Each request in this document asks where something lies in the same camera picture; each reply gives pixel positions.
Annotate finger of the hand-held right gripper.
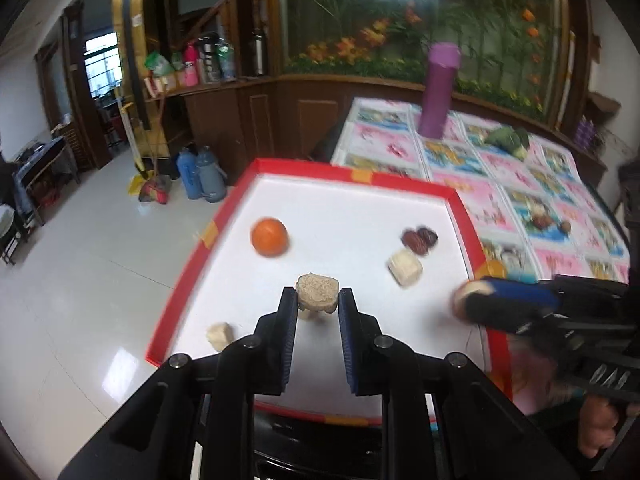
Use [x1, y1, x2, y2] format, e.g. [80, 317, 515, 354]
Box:
[465, 296, 543, 333]
[482, 277, 561, 315]

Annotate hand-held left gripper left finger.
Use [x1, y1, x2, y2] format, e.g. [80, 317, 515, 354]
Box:
[57, 286, 300, 480]

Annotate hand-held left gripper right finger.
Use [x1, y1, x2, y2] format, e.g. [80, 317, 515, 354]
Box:
[337, 287, 576, 480]

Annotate tan round food piece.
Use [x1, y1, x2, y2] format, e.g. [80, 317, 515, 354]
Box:
[295, 273, 341, 313]

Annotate small beige food piece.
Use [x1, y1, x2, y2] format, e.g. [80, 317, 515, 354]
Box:
[206, 322, 235, 352]

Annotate pale cube food piece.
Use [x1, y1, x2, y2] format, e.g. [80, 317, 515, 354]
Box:
[387, 248, 425, 288]

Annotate orange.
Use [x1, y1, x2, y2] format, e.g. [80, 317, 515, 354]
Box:
[250, 216, 289, 258]

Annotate dark red dates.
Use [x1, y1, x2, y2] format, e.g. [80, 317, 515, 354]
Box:
[401, 227, 439, 257]

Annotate red rimmed white tray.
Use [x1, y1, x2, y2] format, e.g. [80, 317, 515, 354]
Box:
[145, 157, 513, 426]

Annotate person's right hand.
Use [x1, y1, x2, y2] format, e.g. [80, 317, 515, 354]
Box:
[577, 400, 623, 458]

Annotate printed pink tablecloth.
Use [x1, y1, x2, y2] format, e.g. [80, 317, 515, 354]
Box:
[331, 97, 632, 283]

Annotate green leafy vegetable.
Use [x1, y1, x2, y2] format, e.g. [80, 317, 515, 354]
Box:
[486, 127, 531, 161]

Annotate grey thermos jug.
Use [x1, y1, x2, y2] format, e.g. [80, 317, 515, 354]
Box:
[195, 146, 228, 203]

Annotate blue thermos jug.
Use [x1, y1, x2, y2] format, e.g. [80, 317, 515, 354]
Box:
[176, 147, 198, 200]

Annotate red dustpan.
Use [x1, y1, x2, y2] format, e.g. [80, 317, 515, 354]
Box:
[137, 175, 172, 205]

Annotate purple thermos bottle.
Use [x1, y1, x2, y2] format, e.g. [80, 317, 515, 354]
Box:
[417, 42, 462, 138]

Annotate wooden sideboard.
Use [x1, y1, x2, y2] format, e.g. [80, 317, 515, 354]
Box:
[145, 77, 351, 171]

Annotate yellow broom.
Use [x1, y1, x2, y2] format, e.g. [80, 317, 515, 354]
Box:
[116, 87, 151, 195]

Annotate green capped bottle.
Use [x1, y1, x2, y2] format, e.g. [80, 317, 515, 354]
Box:
[218, 44, 237, 81]

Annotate pink bottle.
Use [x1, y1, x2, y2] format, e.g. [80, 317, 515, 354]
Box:
[182, 42, 198, 87]

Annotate steel thermos flask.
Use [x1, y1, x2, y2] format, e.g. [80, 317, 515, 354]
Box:
[250, 29, 267, 77]

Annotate black thermos flask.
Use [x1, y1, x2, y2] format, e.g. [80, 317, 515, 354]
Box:
[197, 32, 222, 83]

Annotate dark side table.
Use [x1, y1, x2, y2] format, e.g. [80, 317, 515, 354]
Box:
[12, 135, 81, 226]

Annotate green bag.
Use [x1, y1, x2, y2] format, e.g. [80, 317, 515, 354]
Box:
[145, 51, 173, 78]

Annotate glass flower display panel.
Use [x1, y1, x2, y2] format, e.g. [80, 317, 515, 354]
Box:
[277, 0, 571, 126]

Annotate window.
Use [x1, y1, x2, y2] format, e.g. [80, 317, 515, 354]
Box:
[82, 32, 126, 98]

